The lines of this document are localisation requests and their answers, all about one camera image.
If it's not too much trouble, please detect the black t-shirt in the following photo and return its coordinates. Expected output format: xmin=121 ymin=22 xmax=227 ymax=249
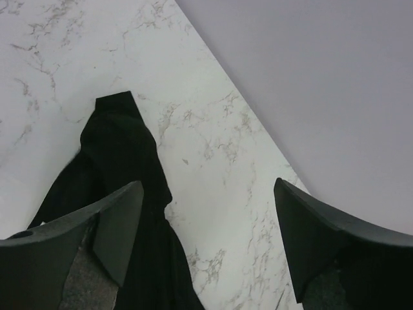
xmin=30 ymin=91 xmax=202 ymax=309

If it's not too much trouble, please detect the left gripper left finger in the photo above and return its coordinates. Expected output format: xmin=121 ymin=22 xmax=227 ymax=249
xmin=1 ymin=181 xmax=144 ymax=309

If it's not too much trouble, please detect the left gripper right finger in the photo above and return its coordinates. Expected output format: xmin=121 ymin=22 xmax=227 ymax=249
xmin=274 ymin=178 xmax=412 ymax=309

